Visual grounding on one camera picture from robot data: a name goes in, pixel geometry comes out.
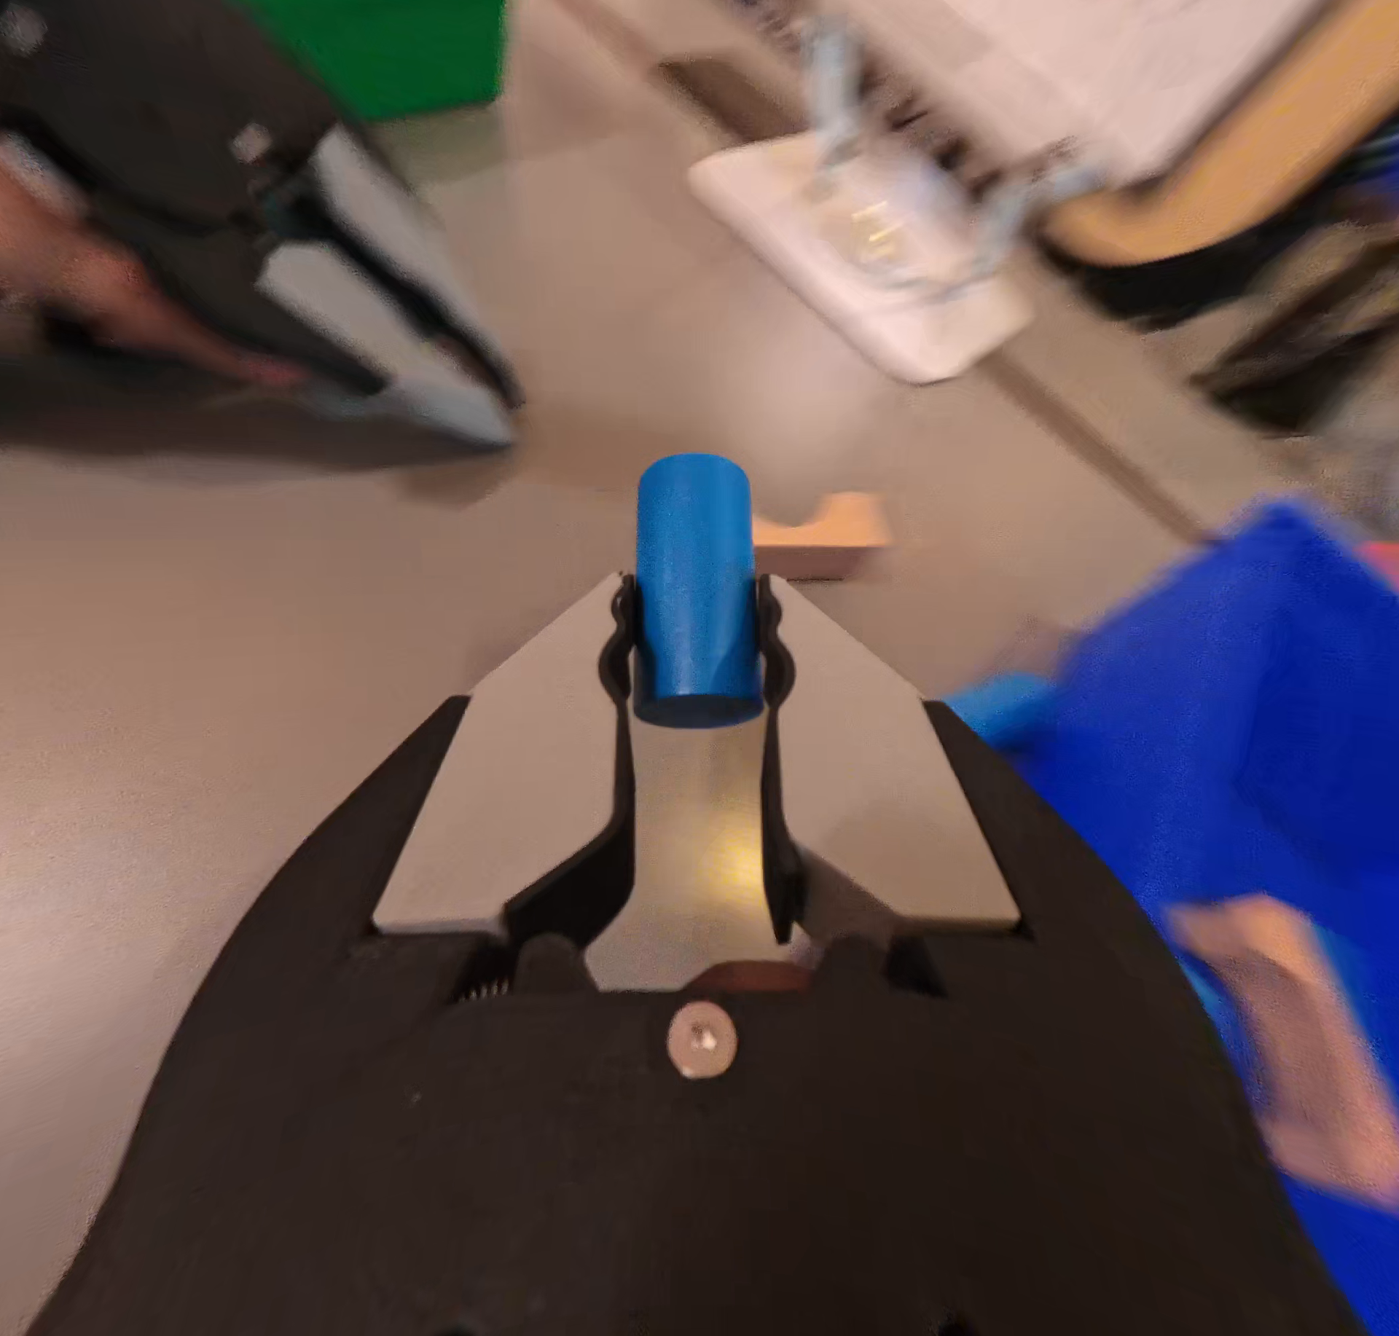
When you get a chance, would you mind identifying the person's left hand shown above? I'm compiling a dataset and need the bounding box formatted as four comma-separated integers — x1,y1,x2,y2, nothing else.
0,161,313,392

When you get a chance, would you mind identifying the green plastic bin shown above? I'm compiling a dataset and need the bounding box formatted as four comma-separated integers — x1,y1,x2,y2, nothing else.
165,0,518,122

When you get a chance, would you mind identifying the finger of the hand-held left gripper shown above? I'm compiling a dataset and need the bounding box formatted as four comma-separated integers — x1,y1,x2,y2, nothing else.
255,241,518,453
310,125,527,411

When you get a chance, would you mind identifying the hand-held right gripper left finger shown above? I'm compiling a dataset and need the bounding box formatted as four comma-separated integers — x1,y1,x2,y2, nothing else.
374,573,638,949

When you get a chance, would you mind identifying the printed instruction sheet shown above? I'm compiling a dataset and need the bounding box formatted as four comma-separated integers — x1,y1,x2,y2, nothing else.
755,0,1381,187

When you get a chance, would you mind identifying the blue plastic bin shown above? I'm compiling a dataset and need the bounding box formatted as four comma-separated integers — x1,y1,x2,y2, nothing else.
950,496,1399,1336

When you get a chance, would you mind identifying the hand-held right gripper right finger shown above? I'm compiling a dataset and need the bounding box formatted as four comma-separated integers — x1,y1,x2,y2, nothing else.
756,576,1023,946

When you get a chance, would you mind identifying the table cable hatch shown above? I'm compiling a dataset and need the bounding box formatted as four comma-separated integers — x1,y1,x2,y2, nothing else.
656,50,813,142

